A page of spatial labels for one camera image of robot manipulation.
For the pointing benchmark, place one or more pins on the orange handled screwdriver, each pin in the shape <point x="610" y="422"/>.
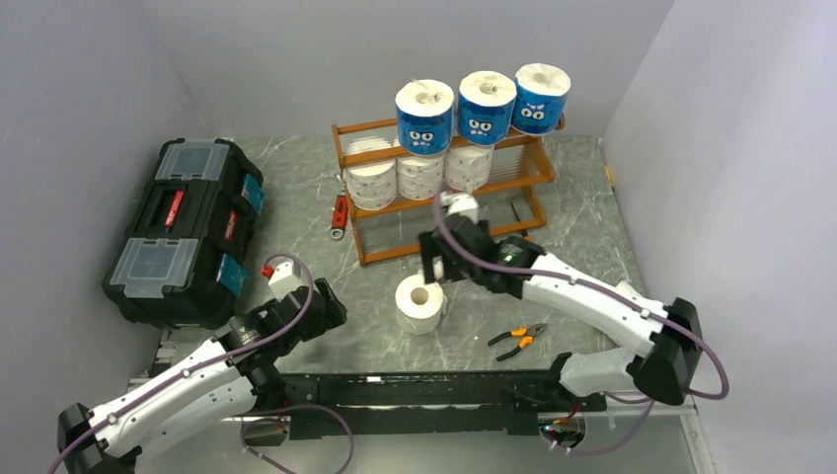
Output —
<point x="523" y="232"/>

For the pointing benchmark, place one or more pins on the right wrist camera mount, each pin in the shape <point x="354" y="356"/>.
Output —
<point x="460" y="204"/>

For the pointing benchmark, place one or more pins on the white floral paper roll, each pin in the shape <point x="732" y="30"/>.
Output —
<point x="371" y="186"/>
<point x="418" y="177"/>
<point x="468" y="168"/>

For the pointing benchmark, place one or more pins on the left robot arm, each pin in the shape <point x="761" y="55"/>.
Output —
<point x="231" y="373"/>

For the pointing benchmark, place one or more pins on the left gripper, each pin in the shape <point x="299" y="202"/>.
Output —
<point x="332" y="316"/>

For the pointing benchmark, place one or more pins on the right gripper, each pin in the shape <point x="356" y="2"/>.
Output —
<point x="427" y="239"/>

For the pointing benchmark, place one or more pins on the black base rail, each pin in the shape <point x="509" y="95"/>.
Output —
<point x="515" y="402"/>

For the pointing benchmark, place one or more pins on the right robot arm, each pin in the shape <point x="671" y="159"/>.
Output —
<point x="657" y="349"/>

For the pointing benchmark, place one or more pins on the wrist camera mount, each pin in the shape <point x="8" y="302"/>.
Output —
<point x="284" y="278"/>
<point x="460" y="204"/>

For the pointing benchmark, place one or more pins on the plain white paper roll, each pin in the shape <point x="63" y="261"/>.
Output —
<point x="420" y="306"/>

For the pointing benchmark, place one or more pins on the blue paper roll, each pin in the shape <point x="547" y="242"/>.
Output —
<point x="484" y="106"/>
<point x="424" y="116"/>
<point x="542" y="91"/>

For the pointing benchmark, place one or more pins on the black plastic toolbox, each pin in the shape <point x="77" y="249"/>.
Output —
<point x="181" y="260"/>

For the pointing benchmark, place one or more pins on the orange wooden shelf rack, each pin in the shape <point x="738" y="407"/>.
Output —
<point x="531" y="168"/>

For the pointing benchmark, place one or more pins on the red handled wrench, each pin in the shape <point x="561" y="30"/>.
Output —
<point x="339" y="217"/>

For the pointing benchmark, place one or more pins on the orange handled pliers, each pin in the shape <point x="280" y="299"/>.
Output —
<point x="524" y="336"/>

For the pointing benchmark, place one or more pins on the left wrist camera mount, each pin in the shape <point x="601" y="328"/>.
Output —
<point x="284" y="278"/>

